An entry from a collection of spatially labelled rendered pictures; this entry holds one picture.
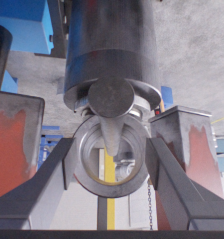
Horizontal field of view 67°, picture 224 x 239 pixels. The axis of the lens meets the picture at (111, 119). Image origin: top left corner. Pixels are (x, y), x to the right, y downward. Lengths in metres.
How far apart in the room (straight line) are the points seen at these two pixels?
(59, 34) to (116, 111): 0.66
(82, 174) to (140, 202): 11.31
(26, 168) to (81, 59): 0.20
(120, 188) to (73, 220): 10.93
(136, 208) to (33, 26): 11.26
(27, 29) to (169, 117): 0.51
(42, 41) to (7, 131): 0.46
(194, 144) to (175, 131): 0.05
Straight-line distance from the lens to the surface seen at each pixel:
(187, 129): 0.42
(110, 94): 0.17
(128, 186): 0.29
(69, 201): 11.05
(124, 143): 1.65
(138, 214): 11.65
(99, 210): 0.40
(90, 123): 0.31
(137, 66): 0.32
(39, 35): 0.67
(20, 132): 0.28
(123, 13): 0.39
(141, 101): 0.32
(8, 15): 0.66
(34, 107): 0.29
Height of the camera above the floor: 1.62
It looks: 18 degrees down
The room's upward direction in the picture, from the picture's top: 180 degrees counter-clockwise
